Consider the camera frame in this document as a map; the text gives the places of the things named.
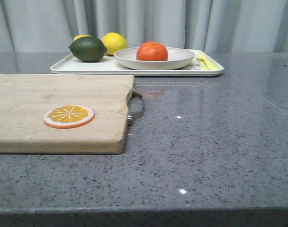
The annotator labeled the yellow plastic utensil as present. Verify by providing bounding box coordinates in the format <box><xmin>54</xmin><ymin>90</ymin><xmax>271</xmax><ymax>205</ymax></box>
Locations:
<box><xmin>198</xmin><ymin>60</ymin><xmax>210</xmax><ymax>70</ymax></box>

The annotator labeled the grey curtain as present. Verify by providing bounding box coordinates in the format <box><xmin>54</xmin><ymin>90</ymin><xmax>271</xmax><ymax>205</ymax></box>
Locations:
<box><xmin>0</xmin><ymin>0</ymin><xmax>288</xmax><ymax>53</ymax></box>

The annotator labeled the white bear print tray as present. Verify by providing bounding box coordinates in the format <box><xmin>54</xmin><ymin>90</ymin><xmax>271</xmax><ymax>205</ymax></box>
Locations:
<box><xmin>50</xmin><ymin>49</ymin><xmax>224</xmax><ymax>77</ymax></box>

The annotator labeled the green lime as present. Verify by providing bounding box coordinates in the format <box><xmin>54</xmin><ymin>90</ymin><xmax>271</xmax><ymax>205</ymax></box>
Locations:
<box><xmin>69</xmin><ymin>36</ymin><xmax>107</xmax><ymax>62</ymax></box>

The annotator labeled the metal board handle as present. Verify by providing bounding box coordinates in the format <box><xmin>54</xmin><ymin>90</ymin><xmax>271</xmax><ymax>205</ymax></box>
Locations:
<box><xmin>126</xmin><ymin>90</ymin><xmax>144</xmax><ymax>126</ymax></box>

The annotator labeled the wooden cutting board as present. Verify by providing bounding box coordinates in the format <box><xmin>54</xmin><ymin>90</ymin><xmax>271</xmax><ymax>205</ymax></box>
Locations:
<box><xmin>0</xmin><ymin>74</ymin><xmax>134</xmax><ymax>154</ymax></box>

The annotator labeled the yellow lemon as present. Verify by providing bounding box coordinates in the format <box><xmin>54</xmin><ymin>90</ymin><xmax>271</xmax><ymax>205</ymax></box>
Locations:
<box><xmin>102</xmin><ymin>32</ymin><xmax>127</xmax><ymax>56</ymax></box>
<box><xmin>73</xmin><ymin>35</ymin><xmax>91</xmax><ymax>41</ymax></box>

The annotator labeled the beige round plate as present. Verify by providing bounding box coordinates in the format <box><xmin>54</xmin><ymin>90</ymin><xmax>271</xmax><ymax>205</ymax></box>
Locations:
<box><xmin>114</xmin><ymin>47</ymin><xmax>196</xmax><ymax>70</ymax></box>

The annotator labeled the yellow plastic fork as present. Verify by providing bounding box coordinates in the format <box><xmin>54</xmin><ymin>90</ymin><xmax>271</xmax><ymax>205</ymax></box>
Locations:
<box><xmin>196</xmin><ymin>52</ymin><xmax>224</xmax><ymax>70</ymax></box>

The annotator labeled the orange mandarin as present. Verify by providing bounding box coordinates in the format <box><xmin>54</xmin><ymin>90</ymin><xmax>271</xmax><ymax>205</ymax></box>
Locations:
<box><xmin>136</xmin><ymin>42</ymin><xmax>168</xmax><ymax>61</ymax></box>

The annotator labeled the orange slice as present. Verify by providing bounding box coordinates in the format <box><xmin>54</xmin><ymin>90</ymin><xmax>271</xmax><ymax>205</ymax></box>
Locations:
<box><xmin>43</xmin><ymin>105</ymin><xmax>95</xmax><ymax>129</ymax></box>

